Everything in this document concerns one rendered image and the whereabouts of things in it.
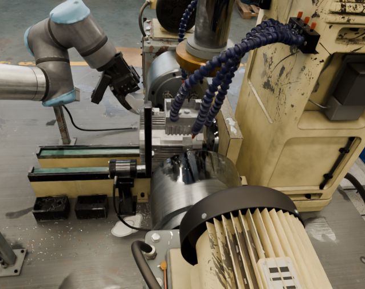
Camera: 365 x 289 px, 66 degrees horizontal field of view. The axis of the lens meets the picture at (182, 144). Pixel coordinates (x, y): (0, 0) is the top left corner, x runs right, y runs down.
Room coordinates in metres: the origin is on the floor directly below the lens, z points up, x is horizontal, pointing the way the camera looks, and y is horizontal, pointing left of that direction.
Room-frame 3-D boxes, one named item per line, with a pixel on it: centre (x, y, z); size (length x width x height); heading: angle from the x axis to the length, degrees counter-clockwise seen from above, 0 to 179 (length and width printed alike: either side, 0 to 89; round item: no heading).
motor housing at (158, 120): (0.73, 0.04, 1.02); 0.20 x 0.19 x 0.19; 98
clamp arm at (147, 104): (0.59, 0.10, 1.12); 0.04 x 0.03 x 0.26; 100
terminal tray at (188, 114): (0.74, 0.00, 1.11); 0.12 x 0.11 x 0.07; 98
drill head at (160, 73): (1.09, 0.05, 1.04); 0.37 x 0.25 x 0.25; 10
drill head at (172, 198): (0.41, -0.06, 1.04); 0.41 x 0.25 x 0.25; 10
